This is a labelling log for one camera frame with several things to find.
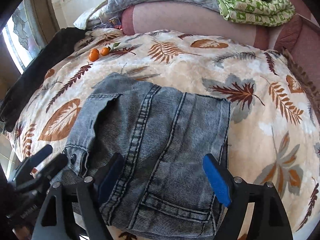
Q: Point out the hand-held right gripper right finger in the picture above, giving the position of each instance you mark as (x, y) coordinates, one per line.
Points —
(217, 180)

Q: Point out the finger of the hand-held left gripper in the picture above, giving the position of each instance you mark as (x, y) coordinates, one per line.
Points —
(53, 164)
(41, 153)

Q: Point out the brown ruffled cloth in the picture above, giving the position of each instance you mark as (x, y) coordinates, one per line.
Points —
(303, 77)

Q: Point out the patterned glass window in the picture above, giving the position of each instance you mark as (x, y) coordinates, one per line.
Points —
(23, 35)

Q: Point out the green patterned quilt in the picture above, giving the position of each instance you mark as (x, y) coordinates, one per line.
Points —
(255, 8)

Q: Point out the white pillow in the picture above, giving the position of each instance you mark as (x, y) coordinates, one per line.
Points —
(87, 17)

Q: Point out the grey denim pants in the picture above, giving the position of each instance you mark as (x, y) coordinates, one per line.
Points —
(162, 135)

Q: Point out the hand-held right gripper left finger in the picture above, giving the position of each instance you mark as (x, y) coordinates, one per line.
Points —
(110, 177)

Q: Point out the mauve sofa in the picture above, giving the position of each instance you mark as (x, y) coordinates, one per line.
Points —
(175, 17)

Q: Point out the leaf-printed plush blanket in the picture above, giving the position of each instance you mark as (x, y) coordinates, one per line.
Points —
(190, 57)

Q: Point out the black cloth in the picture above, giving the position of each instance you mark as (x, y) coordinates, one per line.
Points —
(32, 80)

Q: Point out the colourful packet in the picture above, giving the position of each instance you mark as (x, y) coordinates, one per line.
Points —
(114, 23)

